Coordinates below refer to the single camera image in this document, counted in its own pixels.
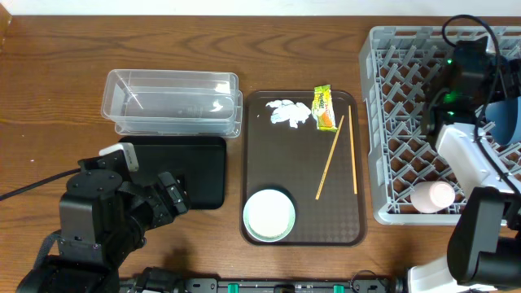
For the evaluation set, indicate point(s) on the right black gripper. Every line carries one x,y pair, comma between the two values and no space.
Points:
514,78

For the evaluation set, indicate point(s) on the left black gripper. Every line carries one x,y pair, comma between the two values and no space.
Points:
165,212

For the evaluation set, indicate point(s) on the dark blue plate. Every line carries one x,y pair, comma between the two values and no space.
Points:
506,118

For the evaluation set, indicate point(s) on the mint green rice bowl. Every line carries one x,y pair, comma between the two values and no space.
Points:
269,215

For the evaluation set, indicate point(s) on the pink white cup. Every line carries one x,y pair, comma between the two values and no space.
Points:
432,196

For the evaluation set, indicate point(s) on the white tissue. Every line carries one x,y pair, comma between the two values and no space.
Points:
286,110

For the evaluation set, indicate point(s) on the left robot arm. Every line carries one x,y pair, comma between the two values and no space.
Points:
104,216

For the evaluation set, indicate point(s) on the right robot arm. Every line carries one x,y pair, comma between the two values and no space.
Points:
478,258

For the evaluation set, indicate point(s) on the grey dishwasher rack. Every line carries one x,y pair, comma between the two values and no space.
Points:
397,63

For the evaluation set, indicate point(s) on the black plastic tray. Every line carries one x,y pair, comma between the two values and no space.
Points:
198,162

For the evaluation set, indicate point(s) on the clear plastic bin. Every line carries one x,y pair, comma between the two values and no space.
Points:
172,102

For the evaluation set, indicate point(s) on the yellow green snack wrapper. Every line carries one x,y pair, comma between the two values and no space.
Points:
322,108

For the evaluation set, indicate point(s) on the brown serving tray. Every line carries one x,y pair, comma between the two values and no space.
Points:
276,156

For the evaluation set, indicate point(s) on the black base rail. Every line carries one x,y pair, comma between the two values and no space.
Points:
162,280

